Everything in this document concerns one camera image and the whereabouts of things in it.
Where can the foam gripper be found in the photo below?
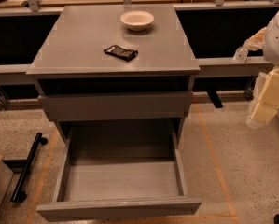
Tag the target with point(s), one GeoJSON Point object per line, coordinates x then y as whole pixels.
{"type": "Point", "coordinates": [277, 42]}

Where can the grey drawer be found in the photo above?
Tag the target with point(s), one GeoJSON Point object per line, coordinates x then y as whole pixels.
{"type": "Point", "coordinates": [120, 169]}
{"type": "Point", "coordinates": [146, 105]}

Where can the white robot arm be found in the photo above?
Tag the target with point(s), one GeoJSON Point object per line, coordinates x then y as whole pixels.
{"type": "Point", "coordinates": [266, 39]}

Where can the grey drawer cabinet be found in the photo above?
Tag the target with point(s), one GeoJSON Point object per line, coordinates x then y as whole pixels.
{"type": "Point", "coordinates": [72, 59]}

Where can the grey top drawer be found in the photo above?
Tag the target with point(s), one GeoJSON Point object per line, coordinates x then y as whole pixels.
{"type": "Point", "coordinates": [146, 105]}

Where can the black snack packet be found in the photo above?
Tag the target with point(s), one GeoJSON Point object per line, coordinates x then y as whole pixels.
{"type": "Point", "coordinates": [121, 53]}

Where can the white ceramic bowl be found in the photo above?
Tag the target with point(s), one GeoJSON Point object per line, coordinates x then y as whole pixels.
{"type": "Point", "coordinates": [137, 20]}

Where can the black metal bar stand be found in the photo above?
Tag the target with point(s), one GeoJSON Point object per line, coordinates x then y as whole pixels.
{"type": "Point", "coordinates": [19, 195]}

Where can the grey metal rail shelf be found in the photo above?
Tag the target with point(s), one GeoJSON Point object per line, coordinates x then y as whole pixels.
{"type": "Point", "coordinates": [15, 74]}

